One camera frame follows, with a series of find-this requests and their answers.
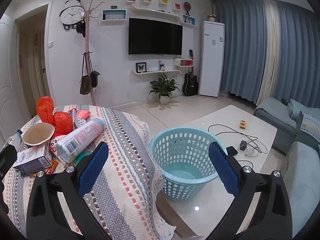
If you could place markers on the brown inner door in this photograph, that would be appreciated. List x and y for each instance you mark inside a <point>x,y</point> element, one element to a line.
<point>32,75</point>

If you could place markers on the striped woven tablecloth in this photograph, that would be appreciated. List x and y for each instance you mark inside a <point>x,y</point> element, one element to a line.
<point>130,180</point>

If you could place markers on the orange plastic bag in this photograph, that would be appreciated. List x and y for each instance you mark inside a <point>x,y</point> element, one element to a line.
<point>62,122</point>
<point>45,108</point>

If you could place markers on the brown hanging bag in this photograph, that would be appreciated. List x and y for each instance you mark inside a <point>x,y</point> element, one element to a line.
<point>85,85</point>

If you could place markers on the white milk carton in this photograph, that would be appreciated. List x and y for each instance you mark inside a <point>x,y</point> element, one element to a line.
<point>30,158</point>

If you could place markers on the small decorative pot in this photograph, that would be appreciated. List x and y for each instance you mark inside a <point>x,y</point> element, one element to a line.
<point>162,67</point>

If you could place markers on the white door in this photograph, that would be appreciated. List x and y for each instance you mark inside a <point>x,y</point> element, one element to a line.
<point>10,80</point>

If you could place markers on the black hanging bag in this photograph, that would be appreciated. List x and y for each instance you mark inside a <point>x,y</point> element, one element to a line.
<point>95,78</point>

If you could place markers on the white pink spray can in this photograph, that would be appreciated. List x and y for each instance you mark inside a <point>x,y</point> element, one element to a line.
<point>80,137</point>

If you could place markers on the white light switch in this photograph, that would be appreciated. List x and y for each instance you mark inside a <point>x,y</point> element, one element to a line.
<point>50,45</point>

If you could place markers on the black power bank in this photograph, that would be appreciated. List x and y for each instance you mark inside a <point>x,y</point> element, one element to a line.
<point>232,150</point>

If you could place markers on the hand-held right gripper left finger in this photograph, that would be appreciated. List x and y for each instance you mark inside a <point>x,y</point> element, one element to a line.
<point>93,170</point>

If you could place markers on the red white drawer shelf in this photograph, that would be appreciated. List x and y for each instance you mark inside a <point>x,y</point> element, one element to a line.
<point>183,62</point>

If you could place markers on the red snack wrapper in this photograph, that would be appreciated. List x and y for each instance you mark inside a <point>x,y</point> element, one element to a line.
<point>48,170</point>

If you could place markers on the green round lid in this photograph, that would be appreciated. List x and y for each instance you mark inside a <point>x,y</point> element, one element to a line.
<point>80,158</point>

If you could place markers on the panda print snack packet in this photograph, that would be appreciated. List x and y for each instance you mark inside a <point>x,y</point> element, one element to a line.
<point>53,145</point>

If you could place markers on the wall-mounted black television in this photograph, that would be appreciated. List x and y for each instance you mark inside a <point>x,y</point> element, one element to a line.
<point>155,36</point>

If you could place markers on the polka dot wrapper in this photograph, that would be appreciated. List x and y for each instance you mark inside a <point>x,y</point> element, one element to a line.
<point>80,122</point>

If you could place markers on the round decorative fan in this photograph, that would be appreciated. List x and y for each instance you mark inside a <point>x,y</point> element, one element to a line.
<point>187,6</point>

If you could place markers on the clear plastic bottle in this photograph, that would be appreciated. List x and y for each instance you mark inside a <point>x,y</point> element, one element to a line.
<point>17,134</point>

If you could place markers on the colourful puzzle cube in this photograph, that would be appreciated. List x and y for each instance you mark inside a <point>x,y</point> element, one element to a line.
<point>242,124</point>

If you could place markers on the pink soft packet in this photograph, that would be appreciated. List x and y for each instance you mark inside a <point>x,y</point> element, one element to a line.
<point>83,114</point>

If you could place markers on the white box shelf with picture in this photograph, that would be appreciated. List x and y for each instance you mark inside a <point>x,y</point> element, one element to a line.
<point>188,20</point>

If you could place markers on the dark charger adapter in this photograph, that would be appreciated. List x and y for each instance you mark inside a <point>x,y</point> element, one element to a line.
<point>243,145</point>

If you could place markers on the curved white wall shelf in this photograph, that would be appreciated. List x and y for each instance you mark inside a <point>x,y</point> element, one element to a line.
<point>155,12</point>

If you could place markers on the striped pillow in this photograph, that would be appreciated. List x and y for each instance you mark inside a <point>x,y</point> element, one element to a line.
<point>311,126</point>

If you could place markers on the blue beige curtain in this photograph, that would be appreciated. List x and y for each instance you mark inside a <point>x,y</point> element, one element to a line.
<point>250,42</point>

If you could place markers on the blue white box shelf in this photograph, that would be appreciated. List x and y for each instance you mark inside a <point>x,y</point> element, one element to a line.
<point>113,15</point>

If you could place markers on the black acoustic guitar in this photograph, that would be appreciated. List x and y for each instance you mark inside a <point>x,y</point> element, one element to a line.
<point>190,83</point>

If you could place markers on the pink coat rack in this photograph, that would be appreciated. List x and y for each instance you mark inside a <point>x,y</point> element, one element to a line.
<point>88,55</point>

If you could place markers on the potted green plant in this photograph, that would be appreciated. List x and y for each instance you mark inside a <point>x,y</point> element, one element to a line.
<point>163,86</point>

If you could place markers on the light blue plastic basket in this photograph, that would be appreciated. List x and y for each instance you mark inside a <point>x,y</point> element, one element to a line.
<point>175,142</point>

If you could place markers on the white standing air conditioner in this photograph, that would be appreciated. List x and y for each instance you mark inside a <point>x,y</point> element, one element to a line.
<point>211,62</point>

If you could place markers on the long white wall shelf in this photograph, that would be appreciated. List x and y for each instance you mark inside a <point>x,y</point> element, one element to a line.
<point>155,71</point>

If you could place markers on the teal cushion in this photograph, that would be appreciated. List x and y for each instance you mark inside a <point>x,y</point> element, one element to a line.
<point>297,108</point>

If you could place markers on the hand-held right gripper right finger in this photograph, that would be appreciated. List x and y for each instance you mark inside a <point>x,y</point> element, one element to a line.
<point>223,170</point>

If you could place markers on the paper bowl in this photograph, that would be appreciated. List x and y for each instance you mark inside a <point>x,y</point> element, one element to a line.
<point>37,133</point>

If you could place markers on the grey blue sofa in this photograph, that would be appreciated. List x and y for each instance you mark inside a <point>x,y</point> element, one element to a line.
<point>272,115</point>

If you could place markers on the flower vase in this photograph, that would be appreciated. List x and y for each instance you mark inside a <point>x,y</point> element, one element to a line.
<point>211,17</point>

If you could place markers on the panda wall clock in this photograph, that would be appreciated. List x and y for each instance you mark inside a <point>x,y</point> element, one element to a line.
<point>71,13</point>

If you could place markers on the butterfly picture frame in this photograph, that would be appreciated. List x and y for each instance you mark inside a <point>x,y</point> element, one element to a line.
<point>141,67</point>

